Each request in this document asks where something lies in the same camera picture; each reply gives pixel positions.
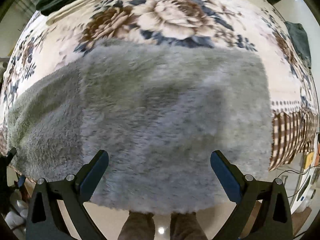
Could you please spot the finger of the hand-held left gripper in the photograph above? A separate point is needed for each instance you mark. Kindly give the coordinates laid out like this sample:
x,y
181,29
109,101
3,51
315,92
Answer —
x,y
8,155
21,181

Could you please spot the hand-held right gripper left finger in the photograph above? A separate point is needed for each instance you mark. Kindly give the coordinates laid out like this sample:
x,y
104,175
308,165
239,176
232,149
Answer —
x,y
93,175

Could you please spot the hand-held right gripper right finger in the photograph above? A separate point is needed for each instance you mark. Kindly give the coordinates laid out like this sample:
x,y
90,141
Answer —
x,y
225,177

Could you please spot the grey fluffy pants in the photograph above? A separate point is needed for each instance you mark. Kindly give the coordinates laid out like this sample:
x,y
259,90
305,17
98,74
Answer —
x,y
162,117

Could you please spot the white slipper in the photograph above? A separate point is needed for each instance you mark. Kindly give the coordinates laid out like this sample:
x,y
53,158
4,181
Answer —
x,y
17,212

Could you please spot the person's right leg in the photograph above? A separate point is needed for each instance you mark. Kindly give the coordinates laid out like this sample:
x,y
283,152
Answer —
x,y
187,227

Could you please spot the person's leg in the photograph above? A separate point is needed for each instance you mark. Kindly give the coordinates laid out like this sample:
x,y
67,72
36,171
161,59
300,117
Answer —
x,y
137,226
187,227

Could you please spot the person's left leg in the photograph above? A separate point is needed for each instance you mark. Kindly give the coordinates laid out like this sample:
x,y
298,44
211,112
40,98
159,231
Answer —
x,y
137,226

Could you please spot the small yellow box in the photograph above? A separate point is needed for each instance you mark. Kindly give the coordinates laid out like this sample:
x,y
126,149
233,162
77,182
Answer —
x,y
308,161

